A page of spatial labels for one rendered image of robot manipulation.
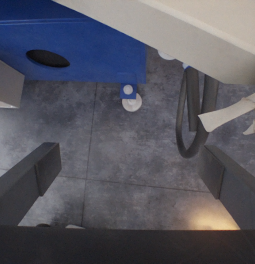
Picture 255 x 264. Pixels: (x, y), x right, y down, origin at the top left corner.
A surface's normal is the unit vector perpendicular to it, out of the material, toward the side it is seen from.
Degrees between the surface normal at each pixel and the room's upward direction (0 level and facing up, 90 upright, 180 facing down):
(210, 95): 44
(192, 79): 15
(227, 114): 63
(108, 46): 90
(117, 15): 90
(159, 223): 0
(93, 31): 90
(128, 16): 90
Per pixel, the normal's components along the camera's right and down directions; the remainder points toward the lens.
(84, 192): -0.11, -0.12
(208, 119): -0.94, 0.13
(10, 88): 0.99, 0.07
